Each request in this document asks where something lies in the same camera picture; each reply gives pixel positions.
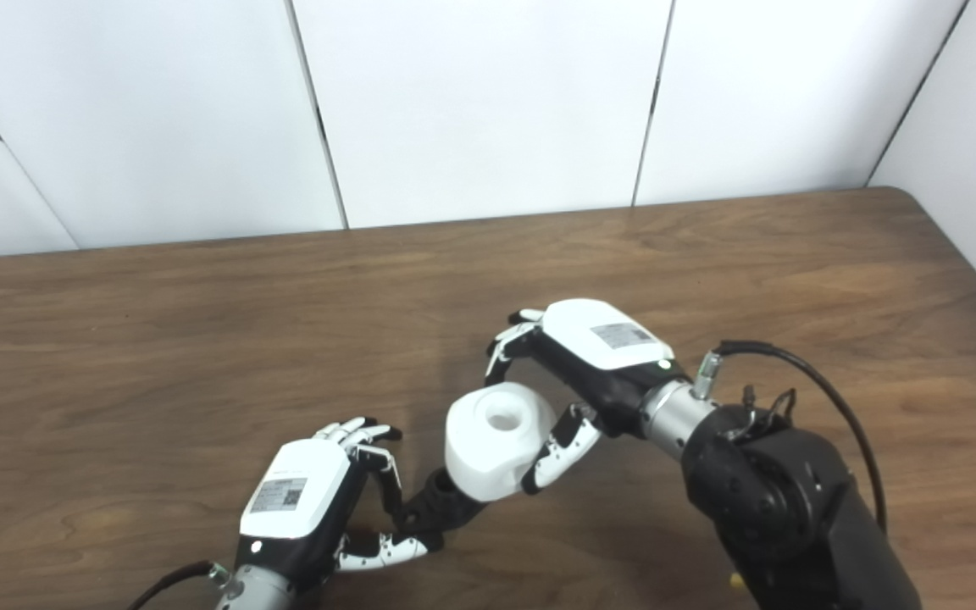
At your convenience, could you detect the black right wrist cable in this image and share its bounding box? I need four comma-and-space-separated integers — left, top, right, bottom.
691, 340, 889, 535

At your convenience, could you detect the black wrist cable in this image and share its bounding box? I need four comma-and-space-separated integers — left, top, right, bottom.
125, 561, 226, 610
691, 340, 889, 535

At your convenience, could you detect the round white plastic piece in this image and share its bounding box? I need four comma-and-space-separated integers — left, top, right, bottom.
444, 382, 557, 501

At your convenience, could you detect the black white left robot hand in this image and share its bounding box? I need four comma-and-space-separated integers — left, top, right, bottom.
234, 417, 430, 594

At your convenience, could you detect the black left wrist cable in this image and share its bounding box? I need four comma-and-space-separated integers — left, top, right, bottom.
125, 561, 226, 610

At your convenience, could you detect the black plastic holder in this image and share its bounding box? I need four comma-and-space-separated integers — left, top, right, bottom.
399, 469, 489, 535

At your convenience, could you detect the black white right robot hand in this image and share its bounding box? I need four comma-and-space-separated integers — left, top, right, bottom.
485, 298, 677, 496

